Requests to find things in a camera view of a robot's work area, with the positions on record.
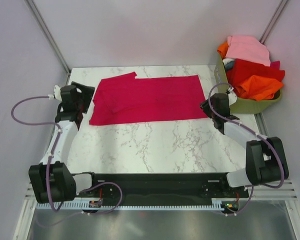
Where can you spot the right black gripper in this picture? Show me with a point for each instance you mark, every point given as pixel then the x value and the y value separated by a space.
pixel 205 105

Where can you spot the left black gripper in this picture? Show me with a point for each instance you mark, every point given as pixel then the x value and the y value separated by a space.
pixel 87 93

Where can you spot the magenta t shirt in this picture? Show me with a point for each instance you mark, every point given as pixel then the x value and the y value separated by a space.
pixel 127 99

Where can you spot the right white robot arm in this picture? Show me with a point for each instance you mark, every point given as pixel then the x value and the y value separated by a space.
pixel 265 159

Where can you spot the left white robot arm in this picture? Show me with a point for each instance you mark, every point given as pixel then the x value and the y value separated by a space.
pixel 51 180

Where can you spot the green laundry basket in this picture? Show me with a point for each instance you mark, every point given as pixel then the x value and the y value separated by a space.
pixel 241 105

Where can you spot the red t shirt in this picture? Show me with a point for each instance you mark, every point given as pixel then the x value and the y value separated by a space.
pixel 243 69

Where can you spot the white grey cloth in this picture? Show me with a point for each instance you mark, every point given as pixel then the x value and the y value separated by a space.
pixel 228 63

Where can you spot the dark orange t shirt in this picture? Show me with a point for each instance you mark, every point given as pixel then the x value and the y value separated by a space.
pixel 223 49

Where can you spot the pink t shirt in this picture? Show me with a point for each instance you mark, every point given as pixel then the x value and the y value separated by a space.
pixel 247 48

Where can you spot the crimson t shirt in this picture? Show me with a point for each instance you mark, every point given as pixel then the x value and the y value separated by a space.
pixel 276 64

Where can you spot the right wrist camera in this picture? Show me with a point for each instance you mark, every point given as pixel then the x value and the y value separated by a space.
pixel 232 97

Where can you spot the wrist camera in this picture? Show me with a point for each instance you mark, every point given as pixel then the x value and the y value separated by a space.
pixel 56 93
pixel 232 97

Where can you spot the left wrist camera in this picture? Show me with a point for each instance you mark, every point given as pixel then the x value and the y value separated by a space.
pixel 56 93

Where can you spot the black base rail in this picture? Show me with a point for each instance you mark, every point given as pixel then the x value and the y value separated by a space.
pixel 169 189

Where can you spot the white cable duct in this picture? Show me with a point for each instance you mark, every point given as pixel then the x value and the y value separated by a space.
pixel 94 204

